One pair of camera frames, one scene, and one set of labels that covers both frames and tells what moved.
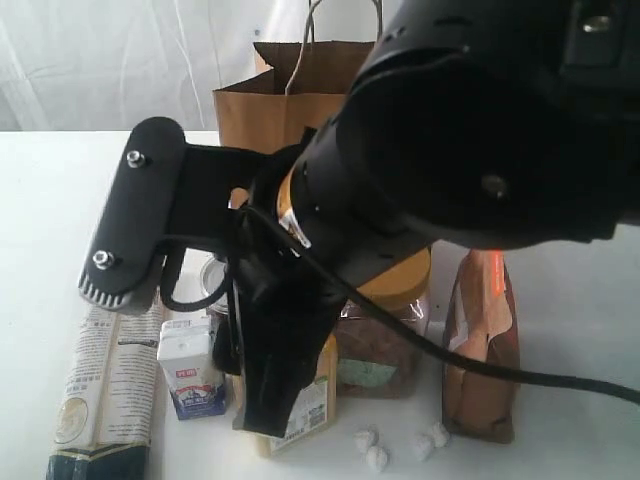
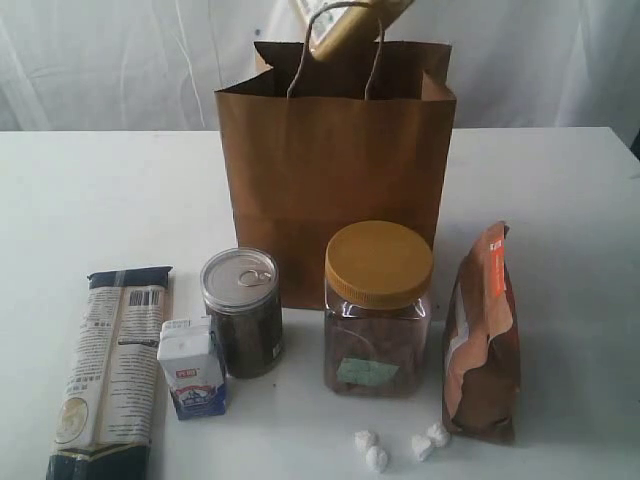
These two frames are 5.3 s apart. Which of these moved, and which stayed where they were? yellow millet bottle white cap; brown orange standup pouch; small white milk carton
Moved: yellow millet bottle white cap
Stayed: small white milk carton; brown orange standup pouch
